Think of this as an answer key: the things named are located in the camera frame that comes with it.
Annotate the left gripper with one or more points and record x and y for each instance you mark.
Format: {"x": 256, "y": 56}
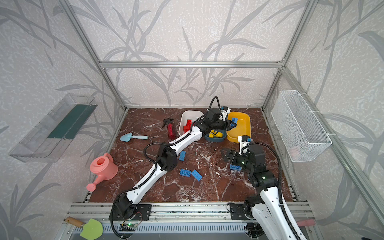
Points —
{"x": 218, "y": 126}

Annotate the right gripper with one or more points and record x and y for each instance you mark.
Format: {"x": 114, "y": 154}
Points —
{"x": 233, "y": 155}

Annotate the yellow curved brick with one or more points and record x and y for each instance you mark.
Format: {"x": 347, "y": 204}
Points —
{"x": 218, "y": 135}

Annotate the red brick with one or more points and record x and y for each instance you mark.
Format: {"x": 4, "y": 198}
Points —
{"x": 189, "y": 123}
{"x": 186, "y": 129}

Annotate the blue brick low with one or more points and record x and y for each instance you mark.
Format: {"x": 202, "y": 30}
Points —
{"x": 185, "y": 173}

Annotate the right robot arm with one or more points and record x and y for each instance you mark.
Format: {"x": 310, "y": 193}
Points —
{"x": 269, "y": 208}

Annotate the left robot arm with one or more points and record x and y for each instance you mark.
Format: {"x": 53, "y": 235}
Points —
{"x": 164, "y": 157}

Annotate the teal plastic bin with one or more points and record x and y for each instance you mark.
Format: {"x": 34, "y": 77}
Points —
{"x": 216, "y": 140}

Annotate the yellow plastic bin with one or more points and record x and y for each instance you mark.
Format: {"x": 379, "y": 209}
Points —
{"x": 243, "y": 127}

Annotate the white plastic bin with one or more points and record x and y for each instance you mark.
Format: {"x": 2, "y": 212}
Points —
{"x": 186, "y": 120}

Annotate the purple toy shovel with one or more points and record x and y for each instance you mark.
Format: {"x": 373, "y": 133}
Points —
{"x": 306, "y": 223}

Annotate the teal toy scraper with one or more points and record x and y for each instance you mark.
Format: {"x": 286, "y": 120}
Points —
{"x": 129, "y": 136}

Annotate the pink watering can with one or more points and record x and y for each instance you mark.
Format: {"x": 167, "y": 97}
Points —
{"x": 105, "y": 169}

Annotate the green toy spatula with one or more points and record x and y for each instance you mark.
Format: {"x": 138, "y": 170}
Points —
{"x": 92, "y": 230}

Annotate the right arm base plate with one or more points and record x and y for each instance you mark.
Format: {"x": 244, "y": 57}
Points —
{"x": 237, "y": 211}

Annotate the white wire basket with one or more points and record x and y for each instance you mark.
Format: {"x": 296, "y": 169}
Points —
{"x": 302, "y": 133}

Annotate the aluminium front rail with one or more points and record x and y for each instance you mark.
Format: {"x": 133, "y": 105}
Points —
{"x": 180, "y": 217}

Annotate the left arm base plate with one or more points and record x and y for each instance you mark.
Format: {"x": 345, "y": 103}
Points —
{"x": 140, "y": 212}

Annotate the clear acrylic wall shelf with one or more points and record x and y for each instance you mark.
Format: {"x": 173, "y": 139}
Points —
{"x": 50, "y": 138}

